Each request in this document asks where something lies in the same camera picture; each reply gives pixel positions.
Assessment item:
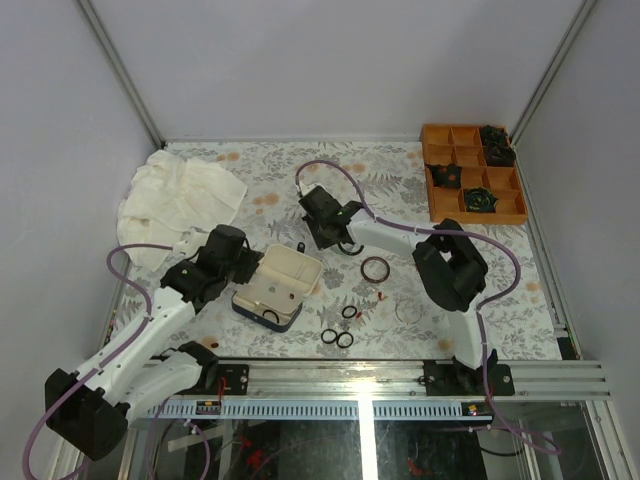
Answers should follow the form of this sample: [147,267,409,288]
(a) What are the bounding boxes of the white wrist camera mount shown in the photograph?
[297,182,315,198]
[173,228,209,257]

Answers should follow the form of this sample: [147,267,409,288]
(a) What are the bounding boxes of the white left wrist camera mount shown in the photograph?
[173,228,209,257]

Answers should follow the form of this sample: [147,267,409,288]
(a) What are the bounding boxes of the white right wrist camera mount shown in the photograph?
[297,182,315,198]

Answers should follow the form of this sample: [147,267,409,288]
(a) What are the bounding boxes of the floral table mat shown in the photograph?
[108,139,564,361]

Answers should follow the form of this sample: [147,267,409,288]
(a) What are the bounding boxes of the white crumpled cloth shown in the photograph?
[116,150,248,271]

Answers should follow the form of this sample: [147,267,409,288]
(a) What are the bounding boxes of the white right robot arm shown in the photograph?
[299,185,492,395]

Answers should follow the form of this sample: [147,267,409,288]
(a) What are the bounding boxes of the dark green fabric flower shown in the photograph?
[463,187,498,214]

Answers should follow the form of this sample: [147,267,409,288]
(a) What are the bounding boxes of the dark fabric flower orange dots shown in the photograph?
[428,163,462,189]

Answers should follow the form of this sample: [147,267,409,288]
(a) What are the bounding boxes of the silver wire bangle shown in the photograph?
[394,298,424,325]

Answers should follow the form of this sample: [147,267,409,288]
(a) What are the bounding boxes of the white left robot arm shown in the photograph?
[44,225,263,461]

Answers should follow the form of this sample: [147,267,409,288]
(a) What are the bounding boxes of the black bangle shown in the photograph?
[337,242,364,256]

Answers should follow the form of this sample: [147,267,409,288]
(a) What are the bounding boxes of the dark purple bangle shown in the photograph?
[360,256,391,284]

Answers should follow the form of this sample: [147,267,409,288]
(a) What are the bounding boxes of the aluminium rail frame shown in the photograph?
[74,357,614,421]

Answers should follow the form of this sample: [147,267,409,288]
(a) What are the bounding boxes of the cream and navy jewelry box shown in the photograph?
[231,244,323,333]

